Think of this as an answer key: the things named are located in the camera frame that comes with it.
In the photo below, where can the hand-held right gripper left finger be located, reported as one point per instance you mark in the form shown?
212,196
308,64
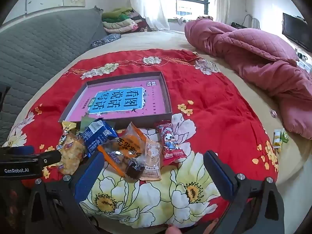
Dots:
89,178

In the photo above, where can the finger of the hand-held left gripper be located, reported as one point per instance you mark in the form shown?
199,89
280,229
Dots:
17,150
50,158

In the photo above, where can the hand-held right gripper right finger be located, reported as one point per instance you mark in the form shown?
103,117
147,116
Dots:
219,175

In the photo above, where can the clear rice cracker packet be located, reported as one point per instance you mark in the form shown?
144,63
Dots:
70,151

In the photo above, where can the blue biscuit packet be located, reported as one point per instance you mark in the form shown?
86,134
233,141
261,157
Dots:
97,136

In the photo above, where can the dark brown candy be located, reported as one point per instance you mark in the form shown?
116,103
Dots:
134,170

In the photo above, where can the green snack packet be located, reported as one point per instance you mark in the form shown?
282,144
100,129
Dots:
86,123

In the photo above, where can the orange peanut packet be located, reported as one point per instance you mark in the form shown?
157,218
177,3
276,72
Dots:
129,146

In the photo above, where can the red panda sausage packet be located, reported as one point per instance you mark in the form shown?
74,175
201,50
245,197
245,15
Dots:
170,146

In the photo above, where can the clear pink-edged snack packet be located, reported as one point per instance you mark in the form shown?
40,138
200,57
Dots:
152,158

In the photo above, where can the grey cardboard tray pink print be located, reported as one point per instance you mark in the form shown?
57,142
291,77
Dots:
151,97

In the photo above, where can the small yellow packet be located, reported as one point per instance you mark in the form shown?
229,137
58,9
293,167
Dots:
276,139

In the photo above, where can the red floral blanket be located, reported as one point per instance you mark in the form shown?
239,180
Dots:
219,102

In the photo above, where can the small green packet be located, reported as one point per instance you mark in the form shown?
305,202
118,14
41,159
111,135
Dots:
285,136

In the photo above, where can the grey quilted headboard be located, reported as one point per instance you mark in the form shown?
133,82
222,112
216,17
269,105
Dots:
43,48

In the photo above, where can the blue patterned cloth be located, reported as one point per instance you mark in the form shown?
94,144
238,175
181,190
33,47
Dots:
107,39

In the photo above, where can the pink quilted duvet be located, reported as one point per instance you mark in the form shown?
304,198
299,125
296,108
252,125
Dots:
256,46

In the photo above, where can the stack of folded clothes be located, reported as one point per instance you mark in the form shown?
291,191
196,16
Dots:
117,23

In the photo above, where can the black flat television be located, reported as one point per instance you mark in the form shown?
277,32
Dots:
296,30

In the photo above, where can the white sheer curtain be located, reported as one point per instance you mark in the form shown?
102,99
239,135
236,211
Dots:
222,0
148,2

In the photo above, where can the white metal frame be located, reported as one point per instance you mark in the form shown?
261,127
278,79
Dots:
254,22

